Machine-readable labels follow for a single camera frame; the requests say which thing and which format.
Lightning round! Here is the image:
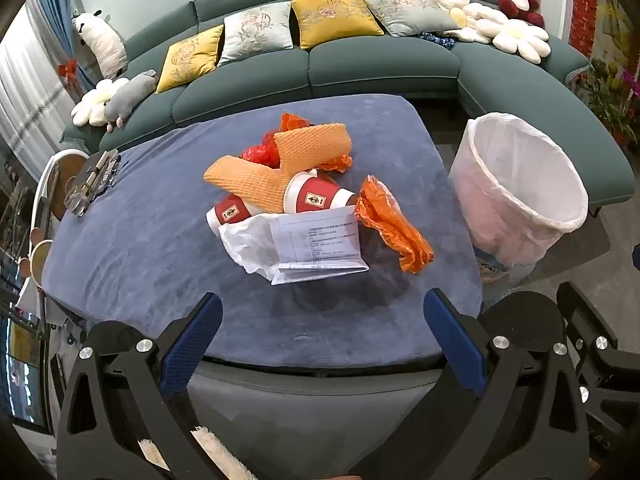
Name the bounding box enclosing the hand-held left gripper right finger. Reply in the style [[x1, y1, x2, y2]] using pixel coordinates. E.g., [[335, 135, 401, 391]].
[[360, 287, 592, 480]]

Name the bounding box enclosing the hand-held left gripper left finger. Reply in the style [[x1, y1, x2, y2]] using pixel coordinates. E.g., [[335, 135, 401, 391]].
[[56, 291, 224, 480]]

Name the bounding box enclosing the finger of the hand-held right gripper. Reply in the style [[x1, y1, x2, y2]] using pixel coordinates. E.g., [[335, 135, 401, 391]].
[[556, 281, 621, 362]]

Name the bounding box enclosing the white tissue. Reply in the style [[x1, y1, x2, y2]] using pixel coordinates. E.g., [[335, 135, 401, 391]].
[[218, 212, 281, 281]]

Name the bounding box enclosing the plain orange plastic bag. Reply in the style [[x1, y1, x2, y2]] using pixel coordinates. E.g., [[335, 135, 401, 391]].
[[355, 175, 435, 274]]

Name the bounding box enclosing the red paper cup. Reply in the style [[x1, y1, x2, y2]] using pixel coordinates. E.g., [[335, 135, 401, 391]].
[[282, 176, 358, 216], [206, 195, 253, 236]]

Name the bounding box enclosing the white lined waste bin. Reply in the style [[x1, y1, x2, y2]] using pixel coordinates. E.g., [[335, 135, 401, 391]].
[[448, 112, 590, 268]]

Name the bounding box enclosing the printed white paper sheet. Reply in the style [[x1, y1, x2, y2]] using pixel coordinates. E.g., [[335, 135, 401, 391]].
[[270, 210, 371, 286]]

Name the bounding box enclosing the orange foam fruit net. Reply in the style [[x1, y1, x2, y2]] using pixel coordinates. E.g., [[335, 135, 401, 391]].
[[273, 122, 352, 175], [203, 156, 293, 214]]

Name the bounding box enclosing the red plastic bag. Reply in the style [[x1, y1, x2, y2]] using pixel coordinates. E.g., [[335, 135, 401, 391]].
[[239, 132, 281, 168]]

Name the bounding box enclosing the orange plastic bag blue print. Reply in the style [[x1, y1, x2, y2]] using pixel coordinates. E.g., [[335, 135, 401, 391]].
[[279, 112, 354, 174]]

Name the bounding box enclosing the blue plush blanket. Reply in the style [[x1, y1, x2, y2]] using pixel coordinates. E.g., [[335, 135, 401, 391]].
[[41, 94, 483, 368]]

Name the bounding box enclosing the white fluffy cloth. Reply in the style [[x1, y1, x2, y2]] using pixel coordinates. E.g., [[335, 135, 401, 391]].
[[137, 426, 257, 480]]

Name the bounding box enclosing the black metal clamp tool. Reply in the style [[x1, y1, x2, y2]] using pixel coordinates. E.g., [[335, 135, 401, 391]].
[[64, 150, 122, 217]]

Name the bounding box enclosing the white rimmed wooden chair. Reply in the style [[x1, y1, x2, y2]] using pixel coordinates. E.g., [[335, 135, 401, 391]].
[[20, 150, 91, 291]]

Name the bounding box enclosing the green potted plant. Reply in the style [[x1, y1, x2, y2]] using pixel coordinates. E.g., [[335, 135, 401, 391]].
[[582, 57, 636, 148]]

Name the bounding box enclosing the grey plush animal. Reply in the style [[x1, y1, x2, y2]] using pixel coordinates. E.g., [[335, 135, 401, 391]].
[[102, 70, 158, 133]]

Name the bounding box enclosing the yellow embroidered cushion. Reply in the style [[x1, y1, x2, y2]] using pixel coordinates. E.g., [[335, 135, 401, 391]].
[[291, 0, 386, 51], [156, 24, 224, 94]]

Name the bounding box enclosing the teal corner sofa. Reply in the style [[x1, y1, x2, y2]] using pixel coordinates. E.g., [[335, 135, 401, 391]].
[[60, 0, 636, 216]]

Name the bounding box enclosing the white sheer curtain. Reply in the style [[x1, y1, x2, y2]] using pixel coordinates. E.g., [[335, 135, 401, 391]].
[[0, 0, 76, 161]]

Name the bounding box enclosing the blue beaded item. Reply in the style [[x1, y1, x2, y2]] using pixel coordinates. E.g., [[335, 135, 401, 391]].
[[419, 31, 456, 50]]

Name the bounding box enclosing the white panda plush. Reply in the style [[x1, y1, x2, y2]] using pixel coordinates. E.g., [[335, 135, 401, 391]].
[[71, 10, 128, 80]]

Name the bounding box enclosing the grey embroidered cushion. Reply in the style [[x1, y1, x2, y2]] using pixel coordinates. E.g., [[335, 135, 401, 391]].
[[364, 0, 462, 38], [218, 1, 295, 67]]

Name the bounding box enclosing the blue curtain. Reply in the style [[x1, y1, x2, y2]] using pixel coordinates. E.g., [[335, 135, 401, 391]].
[[30, 0, 81, 101]]

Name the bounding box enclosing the yellow tree wall painting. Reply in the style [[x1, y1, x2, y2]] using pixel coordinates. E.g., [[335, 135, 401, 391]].
[[595, 0, 640, 91]]

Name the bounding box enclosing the red lattice wall panel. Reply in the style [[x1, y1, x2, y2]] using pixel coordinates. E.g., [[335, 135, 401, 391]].
[[570, 0, 598, 56]]

